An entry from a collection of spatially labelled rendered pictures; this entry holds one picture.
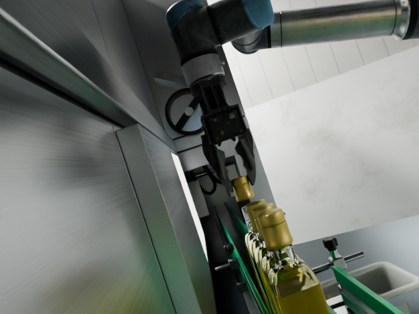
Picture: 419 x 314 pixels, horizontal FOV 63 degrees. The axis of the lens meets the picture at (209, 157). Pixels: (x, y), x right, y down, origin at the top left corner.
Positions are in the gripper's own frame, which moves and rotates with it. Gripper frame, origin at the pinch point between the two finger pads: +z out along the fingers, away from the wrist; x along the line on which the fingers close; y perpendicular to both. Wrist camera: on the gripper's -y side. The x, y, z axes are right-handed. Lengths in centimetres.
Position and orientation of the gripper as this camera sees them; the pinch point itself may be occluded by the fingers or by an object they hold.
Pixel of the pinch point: (240, 182)
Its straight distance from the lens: 67.7
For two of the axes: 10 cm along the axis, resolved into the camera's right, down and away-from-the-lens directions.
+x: 9.5, -3.2, 0.3
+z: 3.2, 9.5, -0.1
